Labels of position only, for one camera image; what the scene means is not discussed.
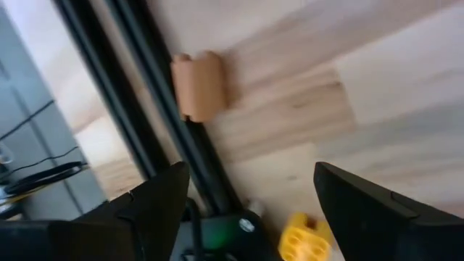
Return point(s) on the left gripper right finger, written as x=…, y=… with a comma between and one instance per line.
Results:
x=380, y=232

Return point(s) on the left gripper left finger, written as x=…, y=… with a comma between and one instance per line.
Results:
x=152, y=217

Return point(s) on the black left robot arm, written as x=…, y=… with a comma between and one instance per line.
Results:
x=253, y=246

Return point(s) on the black aluminium frame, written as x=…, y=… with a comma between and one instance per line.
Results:
x=195, y=163

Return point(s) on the tan brown cylinder toy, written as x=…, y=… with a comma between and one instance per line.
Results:
x=199, y=87

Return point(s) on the yellow toy brick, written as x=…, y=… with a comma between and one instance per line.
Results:
x=301, y=243

